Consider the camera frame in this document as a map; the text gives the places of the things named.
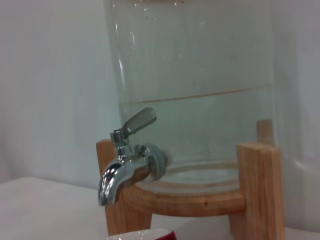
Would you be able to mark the chrome faucet with lever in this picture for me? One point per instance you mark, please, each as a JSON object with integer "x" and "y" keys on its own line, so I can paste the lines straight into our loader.
{"x": 117, "y": 175}

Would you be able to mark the red cup white inside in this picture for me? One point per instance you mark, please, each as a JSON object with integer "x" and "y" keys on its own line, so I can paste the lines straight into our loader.
{"x": 150, "y": 235}

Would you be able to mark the glass water dispenser jar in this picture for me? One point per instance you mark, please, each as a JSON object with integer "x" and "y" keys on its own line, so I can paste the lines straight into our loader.
{"x": 200, "y": 62}

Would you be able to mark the wooden dispenser stand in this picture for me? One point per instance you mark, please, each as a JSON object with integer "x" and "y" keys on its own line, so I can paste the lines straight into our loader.
{"x": 260, "y": 187}

